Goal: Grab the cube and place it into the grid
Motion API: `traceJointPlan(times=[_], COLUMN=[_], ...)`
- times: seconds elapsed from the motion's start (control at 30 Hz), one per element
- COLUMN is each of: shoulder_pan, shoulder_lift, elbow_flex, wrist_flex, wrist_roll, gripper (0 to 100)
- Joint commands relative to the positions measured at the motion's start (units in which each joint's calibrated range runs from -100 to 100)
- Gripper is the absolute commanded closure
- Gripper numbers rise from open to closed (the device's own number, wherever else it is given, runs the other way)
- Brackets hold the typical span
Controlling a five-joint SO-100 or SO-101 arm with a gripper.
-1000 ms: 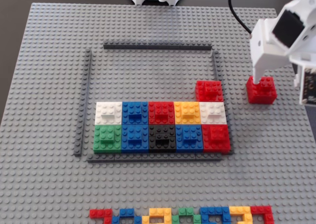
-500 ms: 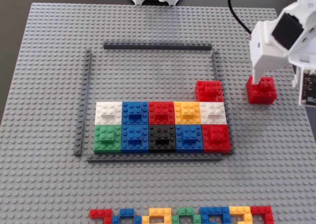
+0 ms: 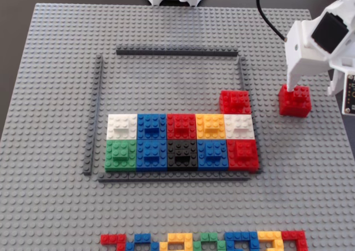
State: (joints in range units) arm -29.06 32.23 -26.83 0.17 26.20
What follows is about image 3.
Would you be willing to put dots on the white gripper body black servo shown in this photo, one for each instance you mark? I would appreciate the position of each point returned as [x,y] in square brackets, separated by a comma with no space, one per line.
[300,65]

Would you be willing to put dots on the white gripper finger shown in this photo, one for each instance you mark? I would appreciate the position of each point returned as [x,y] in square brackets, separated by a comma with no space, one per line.
[298,73]

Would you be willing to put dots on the red lego cube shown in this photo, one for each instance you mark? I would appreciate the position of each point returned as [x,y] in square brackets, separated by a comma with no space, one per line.
[181,126]
[243,154]
[235,102]
[294,107]

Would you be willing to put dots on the white lego cube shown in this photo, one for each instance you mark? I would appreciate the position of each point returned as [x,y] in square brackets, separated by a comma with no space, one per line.
[122,126]
[239,126]

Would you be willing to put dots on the yellow lego cube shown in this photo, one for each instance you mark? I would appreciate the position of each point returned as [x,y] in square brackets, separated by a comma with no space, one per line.
[210,126]

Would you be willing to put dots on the blue lego cube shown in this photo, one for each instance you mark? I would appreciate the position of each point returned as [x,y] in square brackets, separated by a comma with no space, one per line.
[152,126]
[152,155]
[213,154]

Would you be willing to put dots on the black lego cube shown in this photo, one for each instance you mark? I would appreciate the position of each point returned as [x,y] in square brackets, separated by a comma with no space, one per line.
[182,155]

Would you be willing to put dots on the green lego cube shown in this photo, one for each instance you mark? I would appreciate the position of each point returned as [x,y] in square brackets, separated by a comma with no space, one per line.
[120,155]

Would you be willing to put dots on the dark grey brick bar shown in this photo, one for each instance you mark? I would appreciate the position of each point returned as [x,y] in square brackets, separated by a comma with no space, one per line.
[94,109]
[177,51]
[172,176]
[242,73]

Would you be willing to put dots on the grey studded lego baseplate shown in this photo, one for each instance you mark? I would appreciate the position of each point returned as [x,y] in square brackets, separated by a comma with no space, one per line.
[177,82]

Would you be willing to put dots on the red brick letter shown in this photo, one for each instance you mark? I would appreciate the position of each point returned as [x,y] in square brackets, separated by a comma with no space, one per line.
[294,235]
[112,239]

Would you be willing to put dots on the yellow brick letter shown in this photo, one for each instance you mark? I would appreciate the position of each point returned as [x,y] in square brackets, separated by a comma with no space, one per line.
[177,237]
[269,235]

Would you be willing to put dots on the blue brick letter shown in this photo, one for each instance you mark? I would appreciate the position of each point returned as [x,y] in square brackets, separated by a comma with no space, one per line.
[142,238]
[240,236]

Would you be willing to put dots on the green brick letter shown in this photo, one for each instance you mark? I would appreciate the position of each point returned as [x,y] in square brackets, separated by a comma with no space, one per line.
[208,236]

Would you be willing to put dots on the wrist camera board white mount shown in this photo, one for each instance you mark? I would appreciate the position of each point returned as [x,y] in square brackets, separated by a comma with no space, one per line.
[350,96]

